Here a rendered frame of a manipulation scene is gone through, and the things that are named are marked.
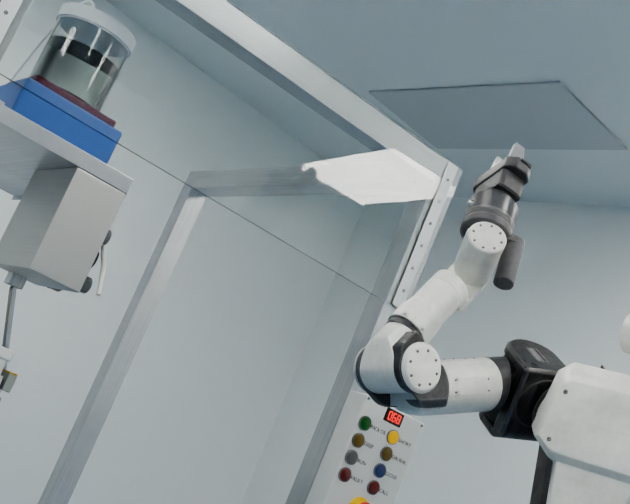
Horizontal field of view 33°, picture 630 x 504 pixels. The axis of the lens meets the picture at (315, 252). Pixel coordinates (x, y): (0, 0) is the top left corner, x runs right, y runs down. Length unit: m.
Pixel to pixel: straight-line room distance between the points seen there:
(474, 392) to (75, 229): 0.75
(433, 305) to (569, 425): 0.27
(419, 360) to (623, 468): 0.33
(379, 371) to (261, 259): 4.72
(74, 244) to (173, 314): 4.11
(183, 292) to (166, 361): 0.40
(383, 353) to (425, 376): 0.07
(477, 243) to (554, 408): 0.29
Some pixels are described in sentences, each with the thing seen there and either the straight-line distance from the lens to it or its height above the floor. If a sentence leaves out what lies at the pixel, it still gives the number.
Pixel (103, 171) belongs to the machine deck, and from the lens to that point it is 1.93.
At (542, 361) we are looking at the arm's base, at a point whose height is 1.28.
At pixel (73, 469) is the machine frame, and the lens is 3.12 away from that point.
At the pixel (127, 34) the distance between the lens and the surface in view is 1.90.
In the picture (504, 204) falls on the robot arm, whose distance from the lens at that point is 1.82.
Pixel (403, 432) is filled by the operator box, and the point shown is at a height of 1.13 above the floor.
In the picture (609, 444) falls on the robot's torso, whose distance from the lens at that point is 1.63.
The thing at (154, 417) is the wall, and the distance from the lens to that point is 6.05.
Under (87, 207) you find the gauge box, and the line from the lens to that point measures 1.92.
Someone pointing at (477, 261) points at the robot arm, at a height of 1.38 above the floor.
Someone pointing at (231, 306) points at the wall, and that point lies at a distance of 6.22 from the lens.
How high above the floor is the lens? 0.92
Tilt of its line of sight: 13 degrees up
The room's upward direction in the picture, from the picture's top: 23 degrees clockwise
